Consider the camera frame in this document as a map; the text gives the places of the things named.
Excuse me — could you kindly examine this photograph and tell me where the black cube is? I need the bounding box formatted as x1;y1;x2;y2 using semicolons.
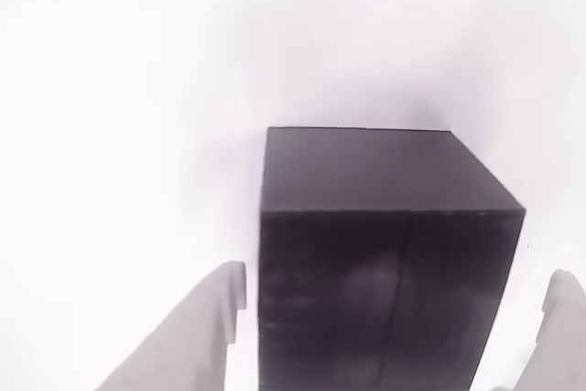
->
256;125;527;391

